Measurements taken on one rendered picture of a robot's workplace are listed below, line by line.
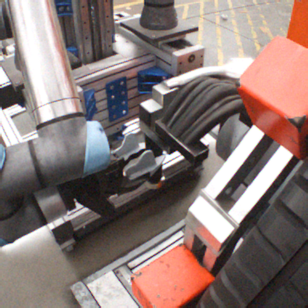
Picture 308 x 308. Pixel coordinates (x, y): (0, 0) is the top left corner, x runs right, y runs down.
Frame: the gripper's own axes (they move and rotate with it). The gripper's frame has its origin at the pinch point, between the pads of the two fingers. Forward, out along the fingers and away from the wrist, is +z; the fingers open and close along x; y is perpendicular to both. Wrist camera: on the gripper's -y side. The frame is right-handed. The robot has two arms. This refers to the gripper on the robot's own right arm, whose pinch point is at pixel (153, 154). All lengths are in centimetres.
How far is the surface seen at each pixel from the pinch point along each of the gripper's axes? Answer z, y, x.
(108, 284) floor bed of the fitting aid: -13, -75, 12
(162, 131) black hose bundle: -4.8, 14.5, -8.5
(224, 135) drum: 11.3, 4.8, -7.4
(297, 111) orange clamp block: -5.6, 30.1, -27.0
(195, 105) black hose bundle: -1.5, 19.4, -11.3
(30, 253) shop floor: -35, -83, 48
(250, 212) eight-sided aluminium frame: -6.2, 16.1, -26.5
